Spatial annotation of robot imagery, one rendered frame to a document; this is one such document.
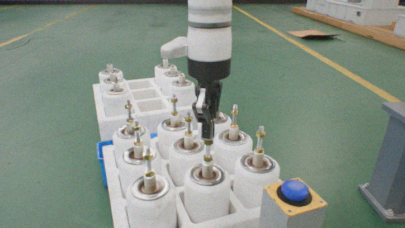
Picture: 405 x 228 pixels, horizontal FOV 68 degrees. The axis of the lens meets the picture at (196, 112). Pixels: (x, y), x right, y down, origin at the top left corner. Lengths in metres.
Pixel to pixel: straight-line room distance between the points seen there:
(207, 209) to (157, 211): 0.10
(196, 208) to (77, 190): 0.52
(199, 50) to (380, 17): 3.65
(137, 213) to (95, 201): 0.41
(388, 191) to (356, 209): 0.10
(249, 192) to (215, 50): 0.32
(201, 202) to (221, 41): 0.31
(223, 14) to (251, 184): 0.35
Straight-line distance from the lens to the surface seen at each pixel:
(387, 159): 0.99
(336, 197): 1.05
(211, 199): 0.61
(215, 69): 0.49
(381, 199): 1.03
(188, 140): 0.70
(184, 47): 0.51
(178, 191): 0.70
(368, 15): 3.98
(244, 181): 0.65
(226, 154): 0.73
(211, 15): 0.48
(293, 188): 0.49
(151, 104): 1.18
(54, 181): 1.12
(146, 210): 0.58
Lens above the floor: 0.63
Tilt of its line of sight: 25 degrees down
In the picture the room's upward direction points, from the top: straight up
